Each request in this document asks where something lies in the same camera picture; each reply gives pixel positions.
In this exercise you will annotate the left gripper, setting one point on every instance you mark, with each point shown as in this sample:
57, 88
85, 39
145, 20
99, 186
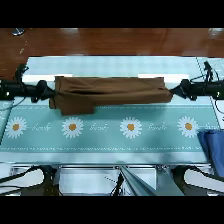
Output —
41, 90

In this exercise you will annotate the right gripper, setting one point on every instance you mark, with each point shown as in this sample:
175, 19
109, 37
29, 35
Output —
184, 89

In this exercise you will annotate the brown T-shirt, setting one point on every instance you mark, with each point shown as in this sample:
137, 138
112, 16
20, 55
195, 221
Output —
110, 93

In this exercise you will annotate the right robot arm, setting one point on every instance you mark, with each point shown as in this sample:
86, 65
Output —
210, 89

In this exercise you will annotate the blue garment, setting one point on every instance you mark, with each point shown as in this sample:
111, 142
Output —
213, 150

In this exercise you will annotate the silver frame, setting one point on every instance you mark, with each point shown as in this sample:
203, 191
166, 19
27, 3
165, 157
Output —
143, 181

